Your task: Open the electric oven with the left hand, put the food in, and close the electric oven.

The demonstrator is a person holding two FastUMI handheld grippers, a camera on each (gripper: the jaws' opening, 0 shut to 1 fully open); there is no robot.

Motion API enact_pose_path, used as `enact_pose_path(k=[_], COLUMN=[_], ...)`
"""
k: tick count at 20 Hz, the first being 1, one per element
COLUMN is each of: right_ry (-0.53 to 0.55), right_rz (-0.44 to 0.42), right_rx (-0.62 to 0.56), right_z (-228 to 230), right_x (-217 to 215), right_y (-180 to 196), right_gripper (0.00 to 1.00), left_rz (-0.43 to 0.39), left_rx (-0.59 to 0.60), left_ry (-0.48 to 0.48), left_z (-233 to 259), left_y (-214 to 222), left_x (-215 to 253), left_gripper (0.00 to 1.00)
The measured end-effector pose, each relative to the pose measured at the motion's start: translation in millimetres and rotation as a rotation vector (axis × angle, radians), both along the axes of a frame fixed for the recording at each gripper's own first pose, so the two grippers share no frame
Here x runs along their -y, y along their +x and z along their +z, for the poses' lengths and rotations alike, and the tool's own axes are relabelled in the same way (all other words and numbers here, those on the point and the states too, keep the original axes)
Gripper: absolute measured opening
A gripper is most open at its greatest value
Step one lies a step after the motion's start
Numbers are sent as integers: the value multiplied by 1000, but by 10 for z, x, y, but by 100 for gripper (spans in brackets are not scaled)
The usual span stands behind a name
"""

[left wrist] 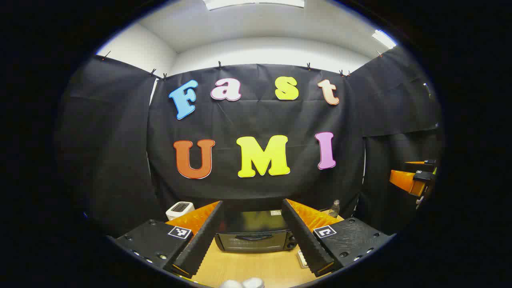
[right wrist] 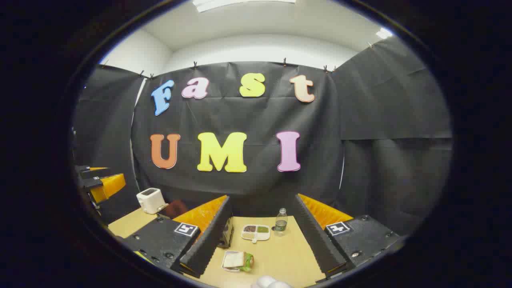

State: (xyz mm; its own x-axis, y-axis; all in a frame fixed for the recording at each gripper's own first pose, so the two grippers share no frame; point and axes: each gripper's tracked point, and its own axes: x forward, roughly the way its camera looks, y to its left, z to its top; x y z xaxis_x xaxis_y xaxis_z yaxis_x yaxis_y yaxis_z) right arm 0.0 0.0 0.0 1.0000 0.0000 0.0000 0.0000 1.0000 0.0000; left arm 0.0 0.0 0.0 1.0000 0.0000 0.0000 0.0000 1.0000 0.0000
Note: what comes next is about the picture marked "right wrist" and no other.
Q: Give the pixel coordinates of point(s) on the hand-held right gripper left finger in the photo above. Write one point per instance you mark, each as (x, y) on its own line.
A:
(212, 236)

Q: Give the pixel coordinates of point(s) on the black electric oven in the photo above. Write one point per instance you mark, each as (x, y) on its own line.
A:
(226, 236)

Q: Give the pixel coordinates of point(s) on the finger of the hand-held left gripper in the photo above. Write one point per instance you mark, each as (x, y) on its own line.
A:
(92, 183)
(94, 173)

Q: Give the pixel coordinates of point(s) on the clear water bottle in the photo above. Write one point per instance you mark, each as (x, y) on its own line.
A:
(281, 224)

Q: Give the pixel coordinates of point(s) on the white toaster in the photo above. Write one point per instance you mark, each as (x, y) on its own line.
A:
(151, 200)

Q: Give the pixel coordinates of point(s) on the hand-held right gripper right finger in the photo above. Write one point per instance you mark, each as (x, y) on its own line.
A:
(316, 236)

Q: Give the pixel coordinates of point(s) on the small ceiling light panel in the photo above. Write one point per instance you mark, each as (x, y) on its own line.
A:
(384, 33)

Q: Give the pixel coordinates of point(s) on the white divided dish with seeds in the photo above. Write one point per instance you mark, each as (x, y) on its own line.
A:
(256, 233)

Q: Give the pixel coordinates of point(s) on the black backdrop cloth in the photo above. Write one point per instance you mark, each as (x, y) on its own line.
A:
(380, 100)

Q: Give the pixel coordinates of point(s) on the long ceiling light panel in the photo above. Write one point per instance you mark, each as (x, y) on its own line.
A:
(240, 3)

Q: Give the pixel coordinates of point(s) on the sandwich with lettuce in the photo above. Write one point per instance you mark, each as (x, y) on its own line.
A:
(236, 260)

